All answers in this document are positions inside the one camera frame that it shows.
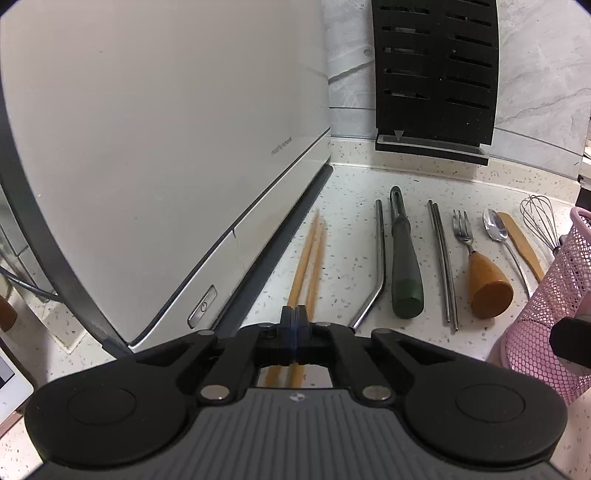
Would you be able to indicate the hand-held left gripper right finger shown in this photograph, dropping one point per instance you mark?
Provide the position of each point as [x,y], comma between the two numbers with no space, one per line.
[301,323]

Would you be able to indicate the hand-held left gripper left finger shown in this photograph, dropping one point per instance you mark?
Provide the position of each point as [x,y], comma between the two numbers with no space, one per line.
[288,323]

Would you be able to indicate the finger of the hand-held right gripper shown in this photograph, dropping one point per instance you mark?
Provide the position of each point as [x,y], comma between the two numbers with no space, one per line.
[572,341]

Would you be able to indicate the pink mesh utensil holder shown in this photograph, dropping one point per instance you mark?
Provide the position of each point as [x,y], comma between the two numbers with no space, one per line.
[545,304]

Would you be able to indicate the wooden chopstick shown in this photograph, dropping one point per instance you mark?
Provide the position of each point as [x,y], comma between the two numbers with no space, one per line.
[316,267]
[301,265]

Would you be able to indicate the metal whisk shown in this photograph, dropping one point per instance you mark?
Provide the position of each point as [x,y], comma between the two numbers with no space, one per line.
[554,244]

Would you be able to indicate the wooden butter knife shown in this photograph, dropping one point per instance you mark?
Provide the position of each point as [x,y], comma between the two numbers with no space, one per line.
[519,240]

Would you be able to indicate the bent metal straw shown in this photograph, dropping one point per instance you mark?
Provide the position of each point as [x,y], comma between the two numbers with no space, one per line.
[380,240]

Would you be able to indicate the silver metal spoon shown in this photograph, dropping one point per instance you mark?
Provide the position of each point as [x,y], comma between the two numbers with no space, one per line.
[496,227]

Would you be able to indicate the white countertop appliance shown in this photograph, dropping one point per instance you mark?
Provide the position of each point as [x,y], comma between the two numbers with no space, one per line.
[138,138]

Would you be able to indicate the black knife block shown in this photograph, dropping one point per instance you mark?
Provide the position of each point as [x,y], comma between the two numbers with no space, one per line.
[415,106]

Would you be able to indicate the brown wooden knob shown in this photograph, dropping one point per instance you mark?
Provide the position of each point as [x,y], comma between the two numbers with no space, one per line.
[7,314]

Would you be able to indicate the white tablet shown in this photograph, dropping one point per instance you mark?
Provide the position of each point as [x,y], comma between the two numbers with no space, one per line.
[11,383]

